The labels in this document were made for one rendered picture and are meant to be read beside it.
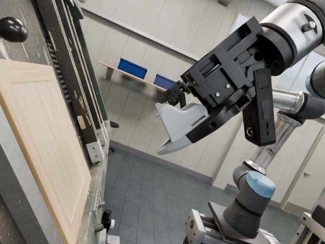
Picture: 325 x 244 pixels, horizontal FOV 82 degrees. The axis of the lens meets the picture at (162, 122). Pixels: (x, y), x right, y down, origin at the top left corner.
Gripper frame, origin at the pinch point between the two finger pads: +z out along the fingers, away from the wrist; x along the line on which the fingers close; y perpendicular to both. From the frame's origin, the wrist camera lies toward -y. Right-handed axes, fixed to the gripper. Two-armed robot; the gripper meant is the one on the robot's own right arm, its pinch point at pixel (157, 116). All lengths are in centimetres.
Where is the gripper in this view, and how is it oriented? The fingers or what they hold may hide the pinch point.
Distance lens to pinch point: 95.0
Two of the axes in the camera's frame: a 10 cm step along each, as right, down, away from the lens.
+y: -6.4, -7.5, -1.7
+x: 0.6, 1.7, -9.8
